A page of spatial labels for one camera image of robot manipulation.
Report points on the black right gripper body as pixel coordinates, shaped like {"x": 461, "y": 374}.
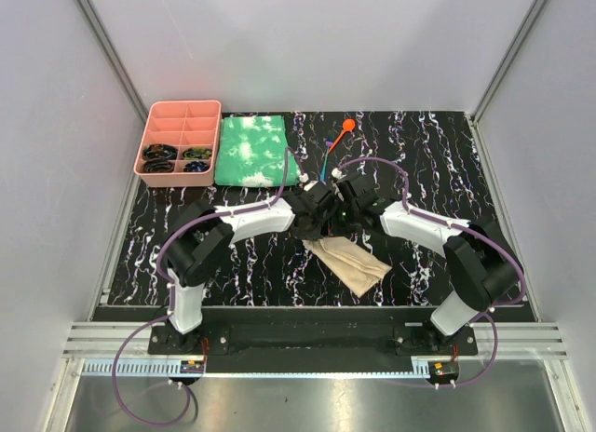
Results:
{"x": 343, "y": 219}

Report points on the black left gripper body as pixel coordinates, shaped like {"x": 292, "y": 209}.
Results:
{"x": 314, "y": 230}

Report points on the teal plastic utensil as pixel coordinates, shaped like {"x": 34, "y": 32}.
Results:
{"x": 323, "y": 173}

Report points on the beige cloth napkin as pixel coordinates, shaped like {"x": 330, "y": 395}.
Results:
{"x": 357, "y": 269}

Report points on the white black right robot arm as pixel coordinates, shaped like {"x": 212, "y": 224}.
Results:
{"x": 481, "y": 264}

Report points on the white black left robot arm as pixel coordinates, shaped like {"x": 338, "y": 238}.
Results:
{"x": 203, "y": 234}

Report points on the orange plastic spoon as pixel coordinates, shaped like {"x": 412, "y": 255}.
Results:
{"x": 347, "y": 126}

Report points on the green white tie-dye cloth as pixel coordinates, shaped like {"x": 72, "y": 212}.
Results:
{"x": 252, "y": 153}

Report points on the blue coiled band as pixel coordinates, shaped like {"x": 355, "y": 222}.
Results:
{"x": 196, "y": 166}

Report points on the yellow green coiled band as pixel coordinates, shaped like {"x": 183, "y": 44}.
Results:
{"x": 196, "y": 153}

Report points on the pink compartment tray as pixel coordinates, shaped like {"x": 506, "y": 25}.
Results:
{"x": 182, "y": 124}

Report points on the dark coiled band bottom-left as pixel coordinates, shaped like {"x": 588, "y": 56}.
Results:
{"x": 158, "y": 165}

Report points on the dark coiled band top-left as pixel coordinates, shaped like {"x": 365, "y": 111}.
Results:
{"x": 159, "y": 151}

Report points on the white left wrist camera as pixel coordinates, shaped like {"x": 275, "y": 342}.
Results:
{"x": 307, "y": 183}

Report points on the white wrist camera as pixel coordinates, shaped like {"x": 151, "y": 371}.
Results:
{"x": 336, "y": 176}
{"x": 307, "y": 183}

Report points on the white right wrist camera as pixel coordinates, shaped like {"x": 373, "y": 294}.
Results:
{"x": 336, "y": 176}

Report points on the aluminium front frame rail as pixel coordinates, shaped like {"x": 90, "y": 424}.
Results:
{"x": 128, "y": 349}

